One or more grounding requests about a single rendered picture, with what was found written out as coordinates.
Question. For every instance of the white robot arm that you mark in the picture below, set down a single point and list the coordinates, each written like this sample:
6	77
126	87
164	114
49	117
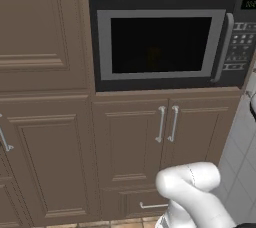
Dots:
190	185

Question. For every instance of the black microwave door with window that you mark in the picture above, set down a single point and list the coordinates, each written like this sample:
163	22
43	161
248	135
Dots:
160	85

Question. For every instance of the tall brown cupboard door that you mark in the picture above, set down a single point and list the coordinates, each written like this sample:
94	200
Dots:
50	162

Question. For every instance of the large brown cupboard door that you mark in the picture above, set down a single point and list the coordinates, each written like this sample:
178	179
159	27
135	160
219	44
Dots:
36	22

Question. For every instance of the black built-in microwave oven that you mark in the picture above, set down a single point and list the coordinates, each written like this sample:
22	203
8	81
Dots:
245	22

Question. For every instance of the narrow brown cupboard door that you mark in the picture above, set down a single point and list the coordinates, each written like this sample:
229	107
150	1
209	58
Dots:
8	198

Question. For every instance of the brown drawer front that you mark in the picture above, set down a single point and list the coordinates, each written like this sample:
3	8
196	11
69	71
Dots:
133	202

